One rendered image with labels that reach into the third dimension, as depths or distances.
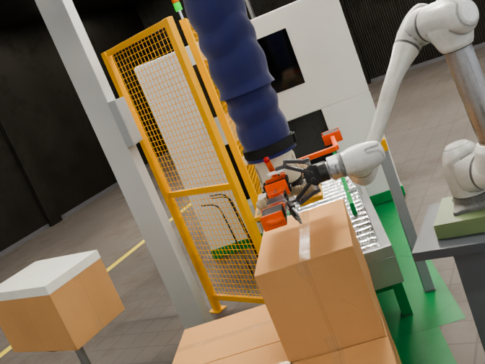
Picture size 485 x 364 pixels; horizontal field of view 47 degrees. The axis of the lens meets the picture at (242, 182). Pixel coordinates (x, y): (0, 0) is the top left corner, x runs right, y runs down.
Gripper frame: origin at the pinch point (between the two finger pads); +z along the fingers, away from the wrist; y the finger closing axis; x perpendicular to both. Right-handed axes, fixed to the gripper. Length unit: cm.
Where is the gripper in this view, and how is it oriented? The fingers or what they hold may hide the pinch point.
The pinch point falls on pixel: (276, 188)
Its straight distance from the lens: 210.1
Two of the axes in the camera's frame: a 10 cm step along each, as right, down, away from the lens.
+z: -9.3, 3.4, 1.6
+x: 0.8, -2.6, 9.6
